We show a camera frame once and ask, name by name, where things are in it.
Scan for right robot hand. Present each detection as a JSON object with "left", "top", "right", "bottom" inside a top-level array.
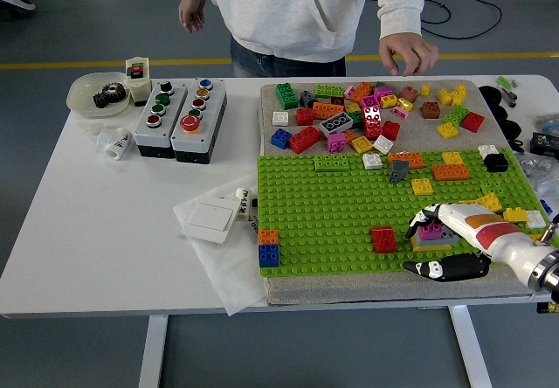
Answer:
[{"left": 402, "top": 203, "right": 555, "bottom": 285}]

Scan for person's left hand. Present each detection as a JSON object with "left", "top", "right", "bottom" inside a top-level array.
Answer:
[{"left": 377, "top": 31, "right": 439, "bottom": 78}]

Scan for person's right hand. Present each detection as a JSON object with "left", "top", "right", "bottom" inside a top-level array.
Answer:
[{"left": 178, "top": 0, "right": 207, "bottom": 34}]

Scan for light grey long brick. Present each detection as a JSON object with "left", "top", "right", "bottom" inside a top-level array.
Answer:
[{"left": 412, "top": 225, "right": 459, "bottom": 249}]

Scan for dark grey slope brick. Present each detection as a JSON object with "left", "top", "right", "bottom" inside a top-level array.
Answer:
[{"left": 388, "top": 160, "right": 411, "bottom": 184}]

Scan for yellow curved brick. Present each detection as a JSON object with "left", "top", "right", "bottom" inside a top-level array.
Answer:
[{"left": 409, "top": 234, "right": 453, "bottom": 253}]

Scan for black brick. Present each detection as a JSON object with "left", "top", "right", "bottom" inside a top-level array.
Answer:
[{"left": 483, "top": 153, "right": 510, "bottom": 174}]

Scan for orange long brick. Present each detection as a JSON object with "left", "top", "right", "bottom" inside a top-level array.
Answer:
[
  {"left": 431, "top": 163, "right": 471, "bottom": 182},
  {"left": 311, "top": 102, "right": 346, "bottom": 121}
]

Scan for red tall brick white dots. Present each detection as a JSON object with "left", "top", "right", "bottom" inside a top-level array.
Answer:
[{"left": 362, "top": 106, "right": 384, "bottom": 141}]

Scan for lime green long brick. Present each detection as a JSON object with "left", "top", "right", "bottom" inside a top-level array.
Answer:
[
  {"left": 314, "top": 154, "right": 352, "bottom": 173},
  {"left": 314, "top": 84, "right": 346, "bottom": 100}
]

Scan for white flat brick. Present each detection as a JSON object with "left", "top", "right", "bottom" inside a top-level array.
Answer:
[{"left": 372, "top": 134, "right": 395, "bottom": 156}]

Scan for grey brick with dark studs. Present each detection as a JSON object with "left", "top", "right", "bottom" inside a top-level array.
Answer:
[{"left": 317, "top": 112, "right": 354, "bottom": 139}]

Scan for red long brick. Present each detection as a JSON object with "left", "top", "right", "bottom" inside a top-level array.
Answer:
[{"left": 287, "top": 126, "right": 322, "bottom": 156}]

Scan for clear plastic bag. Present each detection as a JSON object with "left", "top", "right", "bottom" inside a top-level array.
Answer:
[{"left": 519, "top": 151, "right": 559, "bottom": 201}]

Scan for grey four-button control box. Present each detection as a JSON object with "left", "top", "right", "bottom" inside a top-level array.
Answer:
[{"left": 133, "top": 80, "right": 189, "bottom": 160}]

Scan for black printed box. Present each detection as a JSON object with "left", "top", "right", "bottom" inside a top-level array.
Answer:
[{"left": 529, "top": 132, "right": 559, "bottom": 157}]

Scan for grey emergency-stop control box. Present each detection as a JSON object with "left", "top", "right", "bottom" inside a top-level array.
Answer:
[{"left": 169, "top": 77, "right": 228, "bottom": 165}]

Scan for white table leg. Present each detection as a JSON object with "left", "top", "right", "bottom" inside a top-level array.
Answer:
[
  {"left": 447, "top": 304, "right": 493, "bottom": 388},
  {"left": 137, "top": 315, "right": 169, "bottom": 388}
]

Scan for white plastic bowl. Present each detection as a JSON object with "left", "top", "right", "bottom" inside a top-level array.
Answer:
[{"left": 66, "top": 72, "right": 132, "bottom": 118}]

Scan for white pipe tee fitting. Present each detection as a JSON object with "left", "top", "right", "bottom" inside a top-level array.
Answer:
[{"left": 95, "top": 126, "right": 134, "bottom": 162}]

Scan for green studded baseplate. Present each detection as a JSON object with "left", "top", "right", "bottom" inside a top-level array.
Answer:
[{"left": 256, "top": 148, "right": 559, "bottom": 278}]

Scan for white printed tube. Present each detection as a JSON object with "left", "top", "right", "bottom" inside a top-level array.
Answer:
[{"left": 234, "top": 186, "right": 251, "bottom": 222}]

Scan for cream switch box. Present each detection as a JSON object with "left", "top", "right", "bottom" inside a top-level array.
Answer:
[{"left": 124, "top": 57, "right": 153, "bottom": 107}]

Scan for black floor cable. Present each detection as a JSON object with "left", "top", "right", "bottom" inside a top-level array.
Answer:
[{"left": 419, "top": 0, "right": 559, "bottom": 42}]

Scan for white wall switch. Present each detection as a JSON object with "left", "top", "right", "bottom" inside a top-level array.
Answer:
[{"left": 181, "top": 197, "right": 240, "bottom": 245}]

